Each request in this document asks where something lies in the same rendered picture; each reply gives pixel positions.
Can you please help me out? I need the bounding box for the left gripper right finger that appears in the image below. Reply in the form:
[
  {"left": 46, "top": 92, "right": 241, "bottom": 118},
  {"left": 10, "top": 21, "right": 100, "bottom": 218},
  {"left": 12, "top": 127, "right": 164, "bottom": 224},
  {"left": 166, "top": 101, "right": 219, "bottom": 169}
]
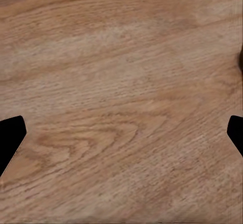
[{"left": 227, "top": 115, "right": 243, "bottom": 156}]

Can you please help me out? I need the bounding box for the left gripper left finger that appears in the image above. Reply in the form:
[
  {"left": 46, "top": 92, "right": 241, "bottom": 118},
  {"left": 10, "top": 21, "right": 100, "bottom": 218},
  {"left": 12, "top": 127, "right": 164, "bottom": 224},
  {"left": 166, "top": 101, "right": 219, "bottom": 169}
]
[{"left": 0, "top": 116, "right": 26, "bottom": 176}]

